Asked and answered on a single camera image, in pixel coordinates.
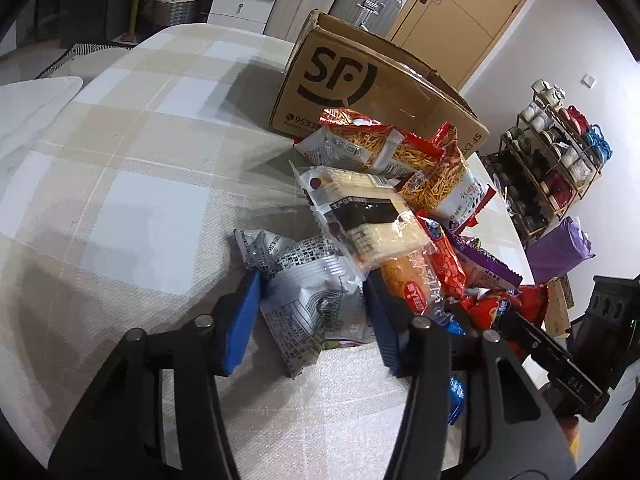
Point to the white side table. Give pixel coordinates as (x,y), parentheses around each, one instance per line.
(27,108)

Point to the orange bread snack pack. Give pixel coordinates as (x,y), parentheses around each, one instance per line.
(412,279)

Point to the silver suitcase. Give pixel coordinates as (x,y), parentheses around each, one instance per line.
(374,16)

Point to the woven laundry basket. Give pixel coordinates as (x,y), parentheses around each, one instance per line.
(174,12)

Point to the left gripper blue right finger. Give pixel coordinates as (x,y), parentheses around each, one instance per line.
(390,317)

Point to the plaid table cloth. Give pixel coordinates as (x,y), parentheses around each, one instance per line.
(122,215)

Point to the blue Oreo pack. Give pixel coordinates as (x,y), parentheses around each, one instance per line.
(456,387)

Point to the brown SF cardboard box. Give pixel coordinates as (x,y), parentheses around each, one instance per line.
(336,65)

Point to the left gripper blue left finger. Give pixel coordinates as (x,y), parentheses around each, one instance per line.
(234,318)

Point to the large noodle snack bag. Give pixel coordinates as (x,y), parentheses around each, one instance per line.
(449,193)

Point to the red orange cookie pack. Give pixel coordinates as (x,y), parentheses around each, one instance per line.
(443,258)

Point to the shoe rack with shoes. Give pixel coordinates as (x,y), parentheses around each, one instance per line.
(547,161)

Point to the clear wafer biscuit pack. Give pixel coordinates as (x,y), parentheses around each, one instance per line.
(363,215)

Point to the silver grey snack bag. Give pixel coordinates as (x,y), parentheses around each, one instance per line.
(312,301)

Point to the red snack pouch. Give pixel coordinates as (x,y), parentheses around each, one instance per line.
(530,301)

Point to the purple grape candy bag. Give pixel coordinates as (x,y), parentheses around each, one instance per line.
(481,269)

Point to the small noodle snack bag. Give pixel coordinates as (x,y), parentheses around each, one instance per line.
(349,140)

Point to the wooden door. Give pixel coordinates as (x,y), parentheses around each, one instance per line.
(453,36)

